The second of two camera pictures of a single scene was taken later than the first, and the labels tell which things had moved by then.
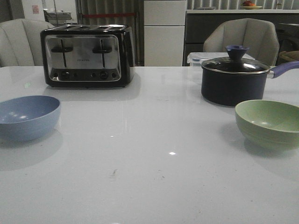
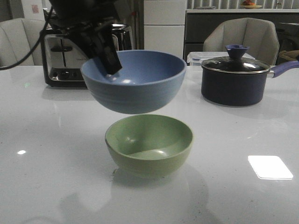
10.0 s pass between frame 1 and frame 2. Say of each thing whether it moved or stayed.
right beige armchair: stayed
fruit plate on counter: stayed
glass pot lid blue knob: stayed
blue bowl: moved
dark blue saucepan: stayed
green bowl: moved
